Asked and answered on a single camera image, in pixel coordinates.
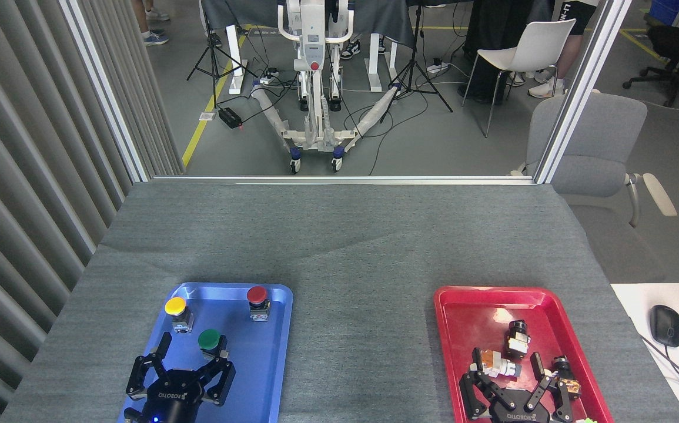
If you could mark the silver frame post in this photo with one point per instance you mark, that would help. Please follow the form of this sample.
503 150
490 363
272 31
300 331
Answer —
104 94
580 88

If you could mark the white side table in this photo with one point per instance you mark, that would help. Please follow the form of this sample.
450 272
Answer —
639 299

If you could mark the orange and white switch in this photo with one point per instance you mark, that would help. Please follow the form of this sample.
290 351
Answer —
498 363

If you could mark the black and orange switch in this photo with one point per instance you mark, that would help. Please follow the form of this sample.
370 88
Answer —
568 385

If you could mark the grey ribbed partition panel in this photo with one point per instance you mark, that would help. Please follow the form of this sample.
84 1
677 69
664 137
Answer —
10 176

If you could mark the blue plastic tray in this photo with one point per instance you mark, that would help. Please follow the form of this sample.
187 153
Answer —
245 364

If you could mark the silver frame rail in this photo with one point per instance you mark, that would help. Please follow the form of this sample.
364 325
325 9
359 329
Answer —
345 178

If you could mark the white stand on wheels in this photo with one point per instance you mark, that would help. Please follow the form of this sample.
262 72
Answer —
313 35

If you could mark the dark draped table white legs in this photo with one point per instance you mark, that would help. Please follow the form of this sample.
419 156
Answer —
374 17

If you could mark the green push button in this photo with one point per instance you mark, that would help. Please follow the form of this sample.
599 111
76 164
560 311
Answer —
208 339

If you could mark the small green part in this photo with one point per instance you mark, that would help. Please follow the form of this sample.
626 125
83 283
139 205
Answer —
586 420

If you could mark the black knob switch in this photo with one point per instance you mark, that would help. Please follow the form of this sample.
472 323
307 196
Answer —
517 338

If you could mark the red push button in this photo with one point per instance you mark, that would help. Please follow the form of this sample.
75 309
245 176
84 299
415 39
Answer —
257 294

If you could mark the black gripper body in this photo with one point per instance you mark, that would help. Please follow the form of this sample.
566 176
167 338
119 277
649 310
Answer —
169 402
518 411

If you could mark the red plastic tray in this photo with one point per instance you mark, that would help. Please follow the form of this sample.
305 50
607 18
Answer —
468 323

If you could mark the white power strip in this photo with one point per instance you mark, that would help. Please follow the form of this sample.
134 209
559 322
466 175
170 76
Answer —
270 74
438 67

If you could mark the black computer mouse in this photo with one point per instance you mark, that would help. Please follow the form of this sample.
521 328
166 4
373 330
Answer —
666 326

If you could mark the dark grey felt table mat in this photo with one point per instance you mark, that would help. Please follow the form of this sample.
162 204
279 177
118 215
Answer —
345 252

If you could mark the grey office chair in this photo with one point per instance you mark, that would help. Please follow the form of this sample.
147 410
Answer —
598 158

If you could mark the blue crate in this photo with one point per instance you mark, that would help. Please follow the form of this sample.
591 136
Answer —
665 10

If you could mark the black tripod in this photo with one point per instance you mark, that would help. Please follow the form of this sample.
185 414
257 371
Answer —
214 59
414 70

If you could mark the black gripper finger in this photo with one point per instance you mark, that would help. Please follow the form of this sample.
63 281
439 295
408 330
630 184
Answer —
221 379
561 399
473 396
139 376

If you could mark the yellow push button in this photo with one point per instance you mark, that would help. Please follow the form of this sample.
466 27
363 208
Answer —
175 306

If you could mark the white plastic chair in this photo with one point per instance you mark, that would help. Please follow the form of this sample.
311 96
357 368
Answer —
542 44

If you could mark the black box with red light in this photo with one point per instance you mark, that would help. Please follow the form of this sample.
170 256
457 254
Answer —
229 117

